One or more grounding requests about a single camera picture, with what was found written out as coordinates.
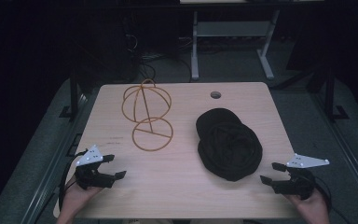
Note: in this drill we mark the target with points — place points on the person's left hand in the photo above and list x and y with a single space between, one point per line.
76 197

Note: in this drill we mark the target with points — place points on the white metal desk frame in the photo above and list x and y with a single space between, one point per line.
233 28

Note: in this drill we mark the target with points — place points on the black metal stand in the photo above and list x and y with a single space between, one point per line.
73 93
330 93

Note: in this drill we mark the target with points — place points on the black cap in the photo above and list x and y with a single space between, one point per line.
228 144

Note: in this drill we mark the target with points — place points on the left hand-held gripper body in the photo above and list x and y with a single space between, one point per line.
90 179

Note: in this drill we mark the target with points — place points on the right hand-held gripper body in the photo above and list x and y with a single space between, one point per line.
296 183

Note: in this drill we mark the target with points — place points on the person's right hand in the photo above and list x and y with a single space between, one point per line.
312 207

